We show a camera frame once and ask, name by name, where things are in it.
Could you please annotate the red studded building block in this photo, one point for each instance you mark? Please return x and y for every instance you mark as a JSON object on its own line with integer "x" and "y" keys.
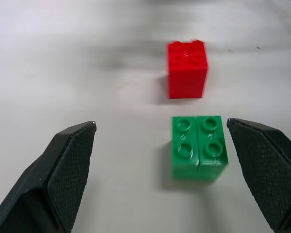
{"x": 186, "y": 75}

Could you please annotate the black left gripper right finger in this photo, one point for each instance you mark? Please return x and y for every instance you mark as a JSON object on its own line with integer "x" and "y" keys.
{"x": 264, "y": 167}

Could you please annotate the green studded building block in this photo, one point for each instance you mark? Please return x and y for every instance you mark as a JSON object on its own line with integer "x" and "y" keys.
{"x": 198, "y": 150}

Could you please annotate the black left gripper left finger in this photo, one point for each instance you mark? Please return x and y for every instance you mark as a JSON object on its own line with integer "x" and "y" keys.
{"x": 63, "y": 174}

